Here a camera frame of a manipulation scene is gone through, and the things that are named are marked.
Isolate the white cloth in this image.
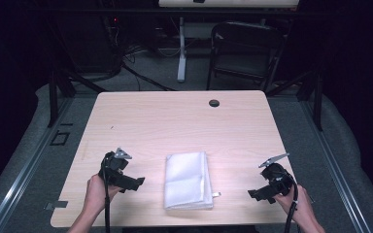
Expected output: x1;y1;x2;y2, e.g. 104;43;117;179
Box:
163;150;222;212

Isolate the black tape square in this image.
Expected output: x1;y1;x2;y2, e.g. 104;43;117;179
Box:
50;130;71;147

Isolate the dark equipment with red light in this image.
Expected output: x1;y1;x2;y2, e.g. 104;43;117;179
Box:
52;14;124;75

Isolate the person's right hand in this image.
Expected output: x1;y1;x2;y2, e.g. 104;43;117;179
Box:
273;183;319;228

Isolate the black metal frame post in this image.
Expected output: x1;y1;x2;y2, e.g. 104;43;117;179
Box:
265;66;324;132
47;66;109;128

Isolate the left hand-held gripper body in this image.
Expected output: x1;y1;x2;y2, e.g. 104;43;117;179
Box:
98;147;133;188

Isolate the black floor cable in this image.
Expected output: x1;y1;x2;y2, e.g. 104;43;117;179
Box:
120;62;177;92

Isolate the person's left hand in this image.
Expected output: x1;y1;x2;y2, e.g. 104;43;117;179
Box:
82;173;122;219

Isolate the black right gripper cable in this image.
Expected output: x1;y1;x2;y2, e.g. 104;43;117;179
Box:
283;173;300;233

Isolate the black folding chair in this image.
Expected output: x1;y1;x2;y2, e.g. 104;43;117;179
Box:
206;20;288;93

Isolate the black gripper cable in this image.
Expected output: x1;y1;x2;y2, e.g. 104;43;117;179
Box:
100;151;112;233
283;173;300;233

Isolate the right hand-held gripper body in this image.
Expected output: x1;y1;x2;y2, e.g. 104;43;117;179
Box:
257;152;295;197

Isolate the black horizontal frame bar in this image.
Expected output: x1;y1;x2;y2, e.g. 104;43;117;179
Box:
28;7;333;17

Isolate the aluminium floor rail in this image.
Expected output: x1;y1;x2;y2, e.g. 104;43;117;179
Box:
298;98;372;233
0;96;75;233

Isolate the white desk leg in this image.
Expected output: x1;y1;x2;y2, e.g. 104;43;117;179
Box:
176;17;188;83

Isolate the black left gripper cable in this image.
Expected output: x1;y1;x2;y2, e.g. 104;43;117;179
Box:
100;151;112;233

